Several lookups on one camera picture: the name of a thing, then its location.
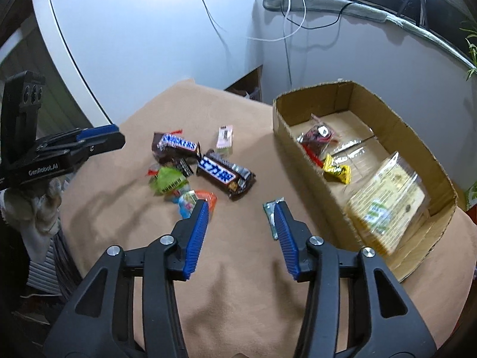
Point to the yellow snack packet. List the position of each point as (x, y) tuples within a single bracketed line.
[(337, 171)]

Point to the brown chocolate bar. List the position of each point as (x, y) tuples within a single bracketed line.
[(179, 144), (220, 173)]

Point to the person's left hand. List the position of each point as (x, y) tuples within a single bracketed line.
[(35, 209)]

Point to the bright green snack packet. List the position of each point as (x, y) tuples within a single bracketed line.
[(169, 181)]

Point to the red snack packet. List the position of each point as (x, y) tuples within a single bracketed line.
[(316, 138)]

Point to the grey ribbed panel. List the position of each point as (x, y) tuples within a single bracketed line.
[(56, 264)]

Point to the green plant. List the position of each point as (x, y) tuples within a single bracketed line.
[(471, 50)]

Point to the small dark green packet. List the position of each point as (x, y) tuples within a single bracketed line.
[(269, 212)]

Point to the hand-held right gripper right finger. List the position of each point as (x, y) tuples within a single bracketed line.
[(285, 238)]

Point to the small brown storage box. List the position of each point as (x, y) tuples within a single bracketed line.
[(249, 85)]

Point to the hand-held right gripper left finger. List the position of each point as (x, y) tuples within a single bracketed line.
[(196, 238)]

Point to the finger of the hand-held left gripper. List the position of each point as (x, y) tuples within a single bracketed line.
[(98, 131), (108, 144)]

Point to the orange candy packet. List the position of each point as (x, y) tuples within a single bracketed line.
[(210, 198)]

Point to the cardboard box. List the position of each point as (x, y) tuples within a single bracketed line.
[(309, 179)]

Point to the light blue candy packet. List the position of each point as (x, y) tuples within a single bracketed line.
[(186, 203)]

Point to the small pink packet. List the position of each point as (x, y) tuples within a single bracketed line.
[(224, 136)]

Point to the clear plastic cookie pack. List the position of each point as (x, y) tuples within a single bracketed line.
[(387, 201)]

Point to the small black packet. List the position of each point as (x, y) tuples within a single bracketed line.
[(185, 167)]

